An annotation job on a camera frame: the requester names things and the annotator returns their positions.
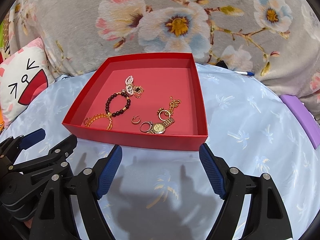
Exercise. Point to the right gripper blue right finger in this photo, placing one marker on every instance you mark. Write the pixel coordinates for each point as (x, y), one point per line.
(231, 185)

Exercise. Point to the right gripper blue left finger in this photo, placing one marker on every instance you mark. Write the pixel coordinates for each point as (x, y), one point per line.
(91, 185)

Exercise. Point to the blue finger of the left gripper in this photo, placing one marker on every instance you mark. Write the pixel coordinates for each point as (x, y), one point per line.
(22, 142)
(60, 147)

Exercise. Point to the gold hoop earring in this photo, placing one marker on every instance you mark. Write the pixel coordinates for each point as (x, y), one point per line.
(136, 120)

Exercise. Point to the gold wristwatch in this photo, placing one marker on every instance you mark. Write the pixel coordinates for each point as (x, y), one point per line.
(159, 128)

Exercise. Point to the light blue palm sheet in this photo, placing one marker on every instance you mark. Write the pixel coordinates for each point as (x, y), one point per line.
(166, 194)

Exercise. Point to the cat face cushion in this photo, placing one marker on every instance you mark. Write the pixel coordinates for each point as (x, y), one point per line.
(24, 75)

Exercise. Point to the purple foam block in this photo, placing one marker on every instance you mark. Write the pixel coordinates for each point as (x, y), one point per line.
(304, 117)

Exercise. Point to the red cardboard box tray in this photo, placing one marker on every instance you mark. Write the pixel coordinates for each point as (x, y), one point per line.
(141, 84)

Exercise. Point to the blue white pen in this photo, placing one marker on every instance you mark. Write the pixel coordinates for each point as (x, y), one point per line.
(245, 73)

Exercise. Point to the grey floral blanket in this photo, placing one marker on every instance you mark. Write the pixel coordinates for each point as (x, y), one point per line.
(276, 39)

